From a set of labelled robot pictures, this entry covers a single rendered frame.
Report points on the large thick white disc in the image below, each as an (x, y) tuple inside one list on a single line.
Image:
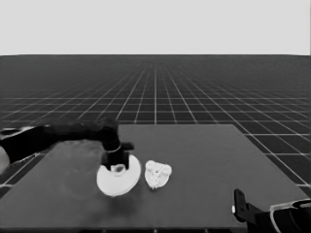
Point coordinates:
[(113, 186)]

